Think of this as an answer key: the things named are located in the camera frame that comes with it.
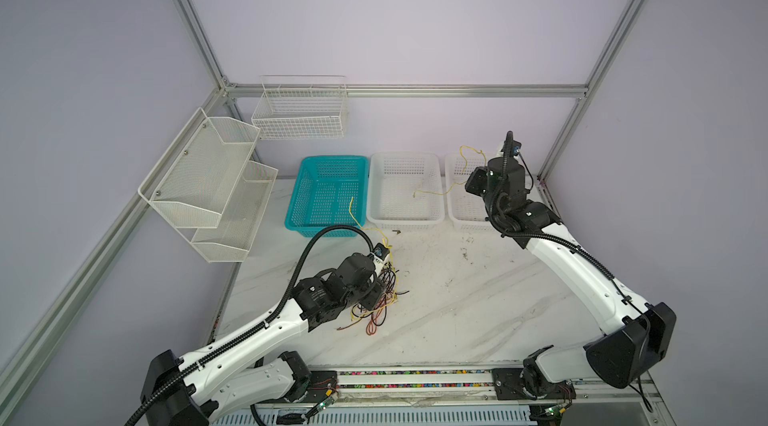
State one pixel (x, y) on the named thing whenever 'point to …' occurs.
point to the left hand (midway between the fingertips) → (374, 281)
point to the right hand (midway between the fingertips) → (475, 166)
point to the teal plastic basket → (331, 191)
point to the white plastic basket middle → (405, 191)
